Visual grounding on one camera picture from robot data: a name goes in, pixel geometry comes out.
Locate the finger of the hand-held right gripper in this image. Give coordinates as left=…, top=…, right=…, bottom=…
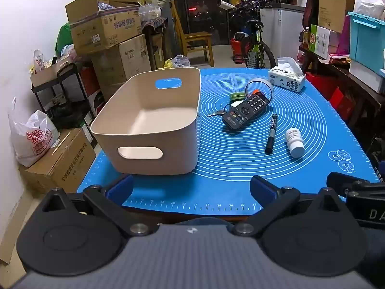
left=326, top=171, right=385, bottom=198

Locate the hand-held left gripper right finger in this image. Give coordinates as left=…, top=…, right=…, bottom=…
left=235, top=175, right=346, bottom=237

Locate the wooden side table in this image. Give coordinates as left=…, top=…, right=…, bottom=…
left=299, top=46, right=385, bottom=145

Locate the white cabinet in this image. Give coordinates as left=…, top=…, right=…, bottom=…
left=260, top=3, right=306, bottom=70

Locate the wooden chair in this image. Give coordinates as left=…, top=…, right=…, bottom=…
left=171, top=0, right=215, bottom=67

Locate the white printed plastic bag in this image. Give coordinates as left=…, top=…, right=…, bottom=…
left=7, top=96, right=61, bottom=167

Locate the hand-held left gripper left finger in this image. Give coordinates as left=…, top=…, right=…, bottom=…
left=42, top=175, right=150, bottom=238

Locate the tissue pack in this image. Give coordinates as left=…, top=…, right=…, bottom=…
left=268, top=57, right=307, bottom=93

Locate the grey plastic bag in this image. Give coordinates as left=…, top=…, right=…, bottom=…
left=171, top=55, right=191, bottom=68

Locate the green white carton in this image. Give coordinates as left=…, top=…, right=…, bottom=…
left=309, top=24, right=340, bottom=61

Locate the red box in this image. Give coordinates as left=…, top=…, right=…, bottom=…
left=329, top=87, right=355, bottom=121

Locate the blue silicone mat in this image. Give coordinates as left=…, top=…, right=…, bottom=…
left=77, top=68, right=381, bottom=217

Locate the key bunch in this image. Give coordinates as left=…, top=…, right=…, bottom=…
left=207, top=104, right=231, bottom=118

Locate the bicycle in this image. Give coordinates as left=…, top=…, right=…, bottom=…
left=229, top=4, right=277, bottom=70

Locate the white pill bottle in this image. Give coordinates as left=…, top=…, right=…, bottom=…
left=285, top=128, right=305, bottom=158

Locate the open cardboard box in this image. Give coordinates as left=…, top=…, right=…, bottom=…
left=65, top=0, right=142, bottom=56

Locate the red bucket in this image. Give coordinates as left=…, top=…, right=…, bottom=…
left=230, top=33, right=251, bottom=64

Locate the cardboard box with stick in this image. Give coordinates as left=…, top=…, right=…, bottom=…
left=26, top=128, right=97, bottom=193

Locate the black remote control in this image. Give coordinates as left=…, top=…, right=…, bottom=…
left=222, top=94, right=270, bottom=131

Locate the teal storage box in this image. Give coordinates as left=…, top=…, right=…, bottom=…
left=346, top=11, right=385, bottom=74

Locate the beige plastic storage bin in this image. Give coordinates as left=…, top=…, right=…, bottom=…
left=90, top=68, right=201, bottom=176

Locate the clear tape roll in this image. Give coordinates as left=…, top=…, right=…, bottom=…
left=245, top=78, right=275, bottom=101

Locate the black utility cart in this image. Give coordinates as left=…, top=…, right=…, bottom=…
left=31, top=56, right=97, bottom=130

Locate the black marker pen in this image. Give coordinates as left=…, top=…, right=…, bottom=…
left=264, top=114, right=279, bottom=155

